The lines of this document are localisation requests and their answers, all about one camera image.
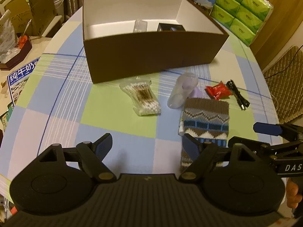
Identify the quilted chair cushion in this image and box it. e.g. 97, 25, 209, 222
263, 45, 303, 123

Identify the dark wooden box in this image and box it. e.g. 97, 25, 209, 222
0, 35, 32, 71

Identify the bundle of green tissue packs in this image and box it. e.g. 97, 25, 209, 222
210, 0, 274, 47

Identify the red snack packet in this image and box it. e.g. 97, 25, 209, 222
205, 81, 233, 100

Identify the black product box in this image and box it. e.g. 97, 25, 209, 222
157, 23, 186, 32

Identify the wooden door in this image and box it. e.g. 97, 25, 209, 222
246, 0, 303, 71

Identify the metal utensil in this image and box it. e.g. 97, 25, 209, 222
22, 19, 32, 38

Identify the knitted patterned pouch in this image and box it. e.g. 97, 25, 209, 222
179, 98, 230, 173

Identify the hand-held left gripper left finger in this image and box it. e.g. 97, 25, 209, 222
38, 133, 117, 183

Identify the clear printed plastic bag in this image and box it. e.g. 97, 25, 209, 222
0, 9, 15, 61

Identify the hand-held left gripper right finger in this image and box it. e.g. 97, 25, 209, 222
179, 134, 271, 183

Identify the person's right hand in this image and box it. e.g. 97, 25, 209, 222
285, 178, 303, 209

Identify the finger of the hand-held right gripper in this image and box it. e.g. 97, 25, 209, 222
259, 141, 303, 162
253, 122, 303, 145

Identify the small colourful booklet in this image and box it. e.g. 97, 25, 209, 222
0, 101, 15, 134

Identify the purple plastic piece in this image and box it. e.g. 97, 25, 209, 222
189, 89, 204, 99

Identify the bag of cotton swabs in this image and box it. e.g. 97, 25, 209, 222
119, 80, 162, 117

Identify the brown cardboard box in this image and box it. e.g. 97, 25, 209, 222
82, 0, 230, 84

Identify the translucent plastic container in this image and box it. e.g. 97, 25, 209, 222
167, 73, 199, 109

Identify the milk box on side table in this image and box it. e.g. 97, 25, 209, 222
7, 57, 42, 106

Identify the black cable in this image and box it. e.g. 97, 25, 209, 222
226, 80, 250, 111

